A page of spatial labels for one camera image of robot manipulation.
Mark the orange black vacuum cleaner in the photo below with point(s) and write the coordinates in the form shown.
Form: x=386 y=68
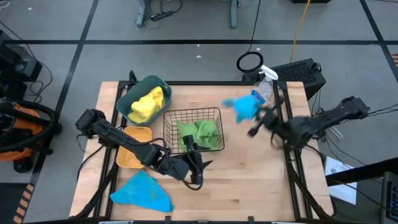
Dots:
x=26 y=124

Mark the blue microfiber towel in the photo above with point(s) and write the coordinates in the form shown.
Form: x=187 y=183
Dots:
x=140 y=193
x=244 y=107

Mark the teal plastic basket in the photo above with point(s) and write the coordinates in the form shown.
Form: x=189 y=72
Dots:
x=136 y=90

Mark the grey equipment box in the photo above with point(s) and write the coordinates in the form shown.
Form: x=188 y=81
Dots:
x=390 y=199

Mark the black equipment stack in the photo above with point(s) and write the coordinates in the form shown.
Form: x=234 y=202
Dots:
x=15 y=62

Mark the clear glass cleaner spray bottle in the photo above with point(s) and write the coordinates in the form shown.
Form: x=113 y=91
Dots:
x=265 y=87

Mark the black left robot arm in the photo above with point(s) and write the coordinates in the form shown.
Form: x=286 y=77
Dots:
x=124 y=141

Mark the black power strip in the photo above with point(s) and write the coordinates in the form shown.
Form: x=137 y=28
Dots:
x=162 y=15

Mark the black perforated box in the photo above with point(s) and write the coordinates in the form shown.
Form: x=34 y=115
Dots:
x=298 y=74

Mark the green microfiber towel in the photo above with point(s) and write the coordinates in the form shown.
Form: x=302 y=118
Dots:
x=208 y=133
x=185 y=130

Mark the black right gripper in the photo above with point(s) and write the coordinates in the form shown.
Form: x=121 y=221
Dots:
x=269 y=119

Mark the black aluminium table frame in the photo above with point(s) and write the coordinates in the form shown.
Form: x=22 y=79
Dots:
x=217 y=83

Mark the grey desk leg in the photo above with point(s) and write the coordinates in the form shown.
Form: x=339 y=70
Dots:
x=234 y=15
x=141 y=15

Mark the black mat hazard stripes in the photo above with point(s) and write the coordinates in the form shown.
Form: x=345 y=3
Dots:
x=23 y=202

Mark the yellow plastic basket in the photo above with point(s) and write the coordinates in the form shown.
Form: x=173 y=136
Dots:
x=141 y=133

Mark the black metal beam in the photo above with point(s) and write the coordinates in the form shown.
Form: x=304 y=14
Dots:
x=367 y=171

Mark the white paper sheet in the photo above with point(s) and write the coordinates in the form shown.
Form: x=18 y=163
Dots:
x=342 y=193

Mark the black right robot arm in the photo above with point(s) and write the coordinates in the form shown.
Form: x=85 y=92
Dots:
x=326 y=119

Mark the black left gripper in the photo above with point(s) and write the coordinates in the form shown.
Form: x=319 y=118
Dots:
x=183 y=166

